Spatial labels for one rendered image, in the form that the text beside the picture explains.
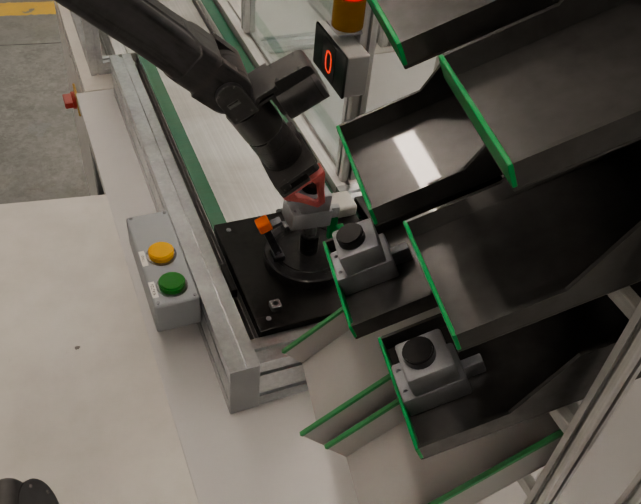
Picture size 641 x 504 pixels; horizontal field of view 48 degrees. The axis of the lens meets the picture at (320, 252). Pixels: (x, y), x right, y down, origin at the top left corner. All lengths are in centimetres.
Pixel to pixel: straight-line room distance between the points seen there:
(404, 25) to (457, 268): 20
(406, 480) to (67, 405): 52
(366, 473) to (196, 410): 32
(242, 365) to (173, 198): 37
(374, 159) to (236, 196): 66
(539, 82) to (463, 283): 18
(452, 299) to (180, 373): 63
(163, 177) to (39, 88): 218
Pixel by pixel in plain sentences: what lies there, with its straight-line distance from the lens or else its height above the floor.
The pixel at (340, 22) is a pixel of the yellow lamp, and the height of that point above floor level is 127.
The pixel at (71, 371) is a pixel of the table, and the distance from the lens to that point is 118.
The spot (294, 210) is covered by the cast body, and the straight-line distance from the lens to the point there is 107.
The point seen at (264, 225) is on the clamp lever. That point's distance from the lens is 106.
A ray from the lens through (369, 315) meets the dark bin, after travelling 78.
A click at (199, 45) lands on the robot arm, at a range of 85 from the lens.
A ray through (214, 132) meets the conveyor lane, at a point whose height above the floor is 92.
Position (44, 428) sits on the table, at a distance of 113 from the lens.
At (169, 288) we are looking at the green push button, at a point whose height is 97.
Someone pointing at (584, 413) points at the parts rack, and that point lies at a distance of 68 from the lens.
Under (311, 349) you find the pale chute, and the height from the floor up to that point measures 102.
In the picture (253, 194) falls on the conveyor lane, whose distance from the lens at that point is 136.
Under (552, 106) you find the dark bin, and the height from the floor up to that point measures 153.
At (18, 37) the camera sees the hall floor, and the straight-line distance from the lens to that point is 388.
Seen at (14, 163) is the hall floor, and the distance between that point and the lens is 304.
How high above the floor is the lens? 178
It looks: 44 degrees down
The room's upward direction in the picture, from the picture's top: 7 degrees clockwise
